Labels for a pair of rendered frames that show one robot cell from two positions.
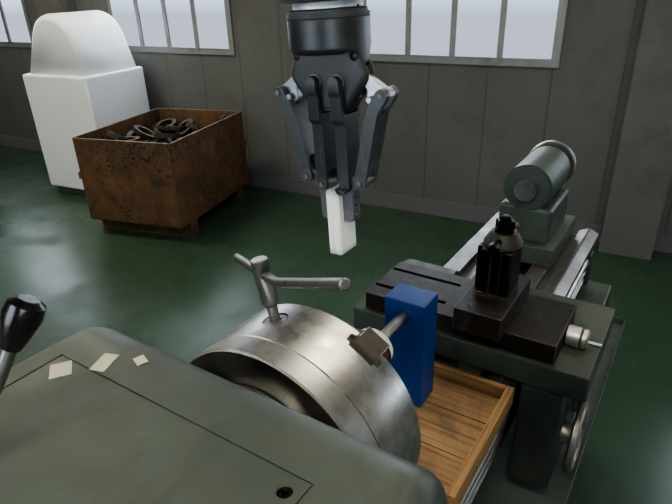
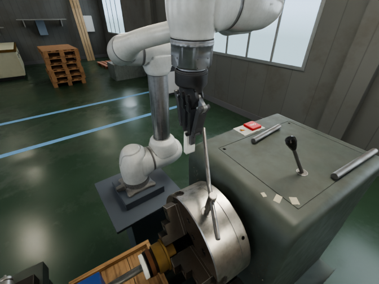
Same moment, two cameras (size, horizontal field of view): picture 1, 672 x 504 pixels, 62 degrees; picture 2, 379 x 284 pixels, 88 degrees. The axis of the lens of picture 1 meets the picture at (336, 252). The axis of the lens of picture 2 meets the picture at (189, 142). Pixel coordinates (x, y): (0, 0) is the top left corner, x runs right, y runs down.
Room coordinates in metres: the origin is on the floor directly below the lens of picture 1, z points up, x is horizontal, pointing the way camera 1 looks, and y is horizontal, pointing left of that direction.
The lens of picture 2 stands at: (0.96, 0.18, 1.70)
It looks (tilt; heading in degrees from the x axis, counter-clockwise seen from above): 33 degrees down; 204
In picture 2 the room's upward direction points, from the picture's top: straight up
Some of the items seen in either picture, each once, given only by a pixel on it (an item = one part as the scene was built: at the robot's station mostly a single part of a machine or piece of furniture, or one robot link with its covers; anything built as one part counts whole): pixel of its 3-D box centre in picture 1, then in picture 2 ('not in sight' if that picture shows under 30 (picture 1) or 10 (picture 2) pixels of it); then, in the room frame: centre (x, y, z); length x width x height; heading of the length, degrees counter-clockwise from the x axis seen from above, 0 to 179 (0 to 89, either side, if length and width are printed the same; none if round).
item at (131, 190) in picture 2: not in sight; (133, 181); (0.29, -0.50, 0.83); 0.22 x 0.18 x 0.06; 151
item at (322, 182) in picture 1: (325, 132); (193, 115); (0.55, 0.01, 1.49); 0.04 x 0.01 x 0.11; 146
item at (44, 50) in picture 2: not in sight; (62, 64); (-3.05, -5.73, 0.47); 1.30 x 0.90 x 0.93; 61
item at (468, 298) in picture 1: (492, 301); not in sight; (1.03, -0.33, 1.00); 0.20 x 0.10 x 0.05; 146
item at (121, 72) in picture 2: not in sight; (124, 60); (-4.23, -4.42, 0.48); 1.00 x 0.81 x 0.96; 151
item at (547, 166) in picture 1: (535, 199); not in sight; (1.59, -0.61, 1.01); 0.30 x 0.20 x 0.29; 146
